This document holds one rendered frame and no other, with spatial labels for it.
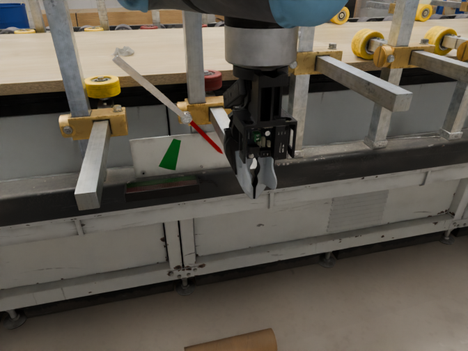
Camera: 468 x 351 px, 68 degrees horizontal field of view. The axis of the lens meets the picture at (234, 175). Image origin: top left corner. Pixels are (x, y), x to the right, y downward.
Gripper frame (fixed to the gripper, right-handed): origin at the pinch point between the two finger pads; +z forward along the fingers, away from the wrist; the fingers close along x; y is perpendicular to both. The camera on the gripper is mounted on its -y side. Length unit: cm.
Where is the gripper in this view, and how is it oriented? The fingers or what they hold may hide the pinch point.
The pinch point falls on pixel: (252, 189)
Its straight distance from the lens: 55.9
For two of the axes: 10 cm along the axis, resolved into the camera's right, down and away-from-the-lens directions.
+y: 2.4, 4.8, -8.5
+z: 0.0, 8.7, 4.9
